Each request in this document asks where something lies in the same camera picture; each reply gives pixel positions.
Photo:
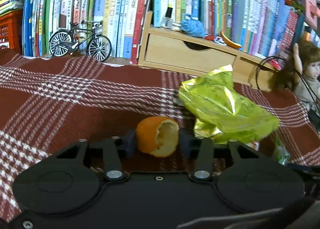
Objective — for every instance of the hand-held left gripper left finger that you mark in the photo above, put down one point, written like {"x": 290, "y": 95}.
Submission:
{"x": 130, "y": 144}

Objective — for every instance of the blue yarn ball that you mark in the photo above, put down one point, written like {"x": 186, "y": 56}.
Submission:
{"x": 193, "y": 26}

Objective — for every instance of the small red white trinket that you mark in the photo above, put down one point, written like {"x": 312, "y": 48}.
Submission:
{"x": 217, "y": 40}

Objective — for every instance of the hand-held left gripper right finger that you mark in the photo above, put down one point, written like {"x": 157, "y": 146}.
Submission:
{"x": 186, "y": 142}

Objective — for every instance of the red plastic crate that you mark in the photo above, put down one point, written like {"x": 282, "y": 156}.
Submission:
{"x": 10, "y": 31}

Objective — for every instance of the curved orange peel strip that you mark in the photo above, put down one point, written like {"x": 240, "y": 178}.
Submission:
{"x": 231, "y": 42}

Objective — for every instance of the red plaid cloth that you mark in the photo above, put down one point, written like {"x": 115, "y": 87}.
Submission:
{"x": 75, "y": 109}

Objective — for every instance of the green plastic wrapper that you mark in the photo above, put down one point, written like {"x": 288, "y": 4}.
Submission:
{"x": 282, "y": 154}

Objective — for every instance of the wooden drawer organizer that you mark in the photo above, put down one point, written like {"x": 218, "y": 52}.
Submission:
{"x": 170, "y": 51}

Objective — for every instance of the black model bicycle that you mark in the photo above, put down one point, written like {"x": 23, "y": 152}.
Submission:
{"x": 75, "y": 41}

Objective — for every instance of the small white jar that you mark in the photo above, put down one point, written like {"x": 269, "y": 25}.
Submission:
{"x": 177, "y": 26}

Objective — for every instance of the yellow-green foil bag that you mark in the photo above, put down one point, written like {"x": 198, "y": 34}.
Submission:
{"x": 225, "y": 109}

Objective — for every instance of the brown-haired doll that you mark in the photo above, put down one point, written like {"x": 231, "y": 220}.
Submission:
{"x": 310, "y": 68}

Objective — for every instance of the orange peel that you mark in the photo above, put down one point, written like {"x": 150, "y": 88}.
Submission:
{"x": 150, "y": 136}

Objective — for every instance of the small nail polish bottle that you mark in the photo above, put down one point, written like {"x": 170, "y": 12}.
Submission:
{"x": 167, "y": 20}

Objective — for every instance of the row of upright books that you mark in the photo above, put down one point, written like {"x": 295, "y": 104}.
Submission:
{"x": 125, "y": 6}

